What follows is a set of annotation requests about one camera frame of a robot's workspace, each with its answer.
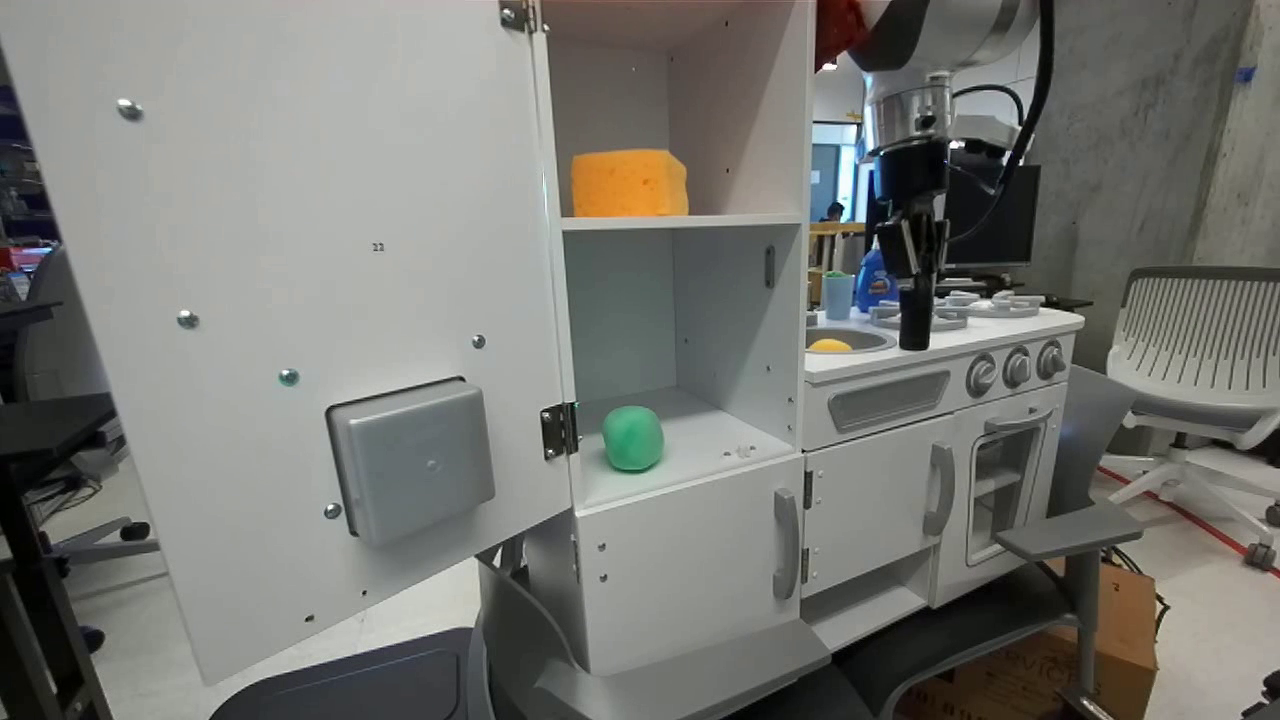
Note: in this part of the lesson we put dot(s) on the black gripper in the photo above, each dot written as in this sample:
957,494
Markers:
909,189

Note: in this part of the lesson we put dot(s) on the white cabinet door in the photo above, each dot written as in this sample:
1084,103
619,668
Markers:
316,251

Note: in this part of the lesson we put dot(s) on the round yellow sponge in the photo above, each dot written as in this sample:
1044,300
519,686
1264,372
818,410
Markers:
831,344

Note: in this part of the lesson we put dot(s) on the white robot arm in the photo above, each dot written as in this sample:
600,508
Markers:
909,52

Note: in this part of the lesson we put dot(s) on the blue detergent bottle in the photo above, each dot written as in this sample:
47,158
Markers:
874,281

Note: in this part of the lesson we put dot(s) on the orange rectangular sponge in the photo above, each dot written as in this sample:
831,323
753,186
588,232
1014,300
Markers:
629,182

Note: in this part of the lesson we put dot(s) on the black computer monitor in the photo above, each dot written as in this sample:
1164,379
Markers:
988,204

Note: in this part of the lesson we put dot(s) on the light blue cup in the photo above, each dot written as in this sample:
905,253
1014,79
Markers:
837,299

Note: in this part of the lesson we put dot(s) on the grey right stove burner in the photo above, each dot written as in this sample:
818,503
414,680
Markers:
997,307

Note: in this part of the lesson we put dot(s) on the white mesh office chair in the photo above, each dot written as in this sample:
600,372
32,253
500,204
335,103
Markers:
1200,355

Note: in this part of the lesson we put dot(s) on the white toy kitchen unit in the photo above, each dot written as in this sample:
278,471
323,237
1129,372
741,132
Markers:
821,494

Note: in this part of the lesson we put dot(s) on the green ball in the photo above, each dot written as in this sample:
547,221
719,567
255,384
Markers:
633,438

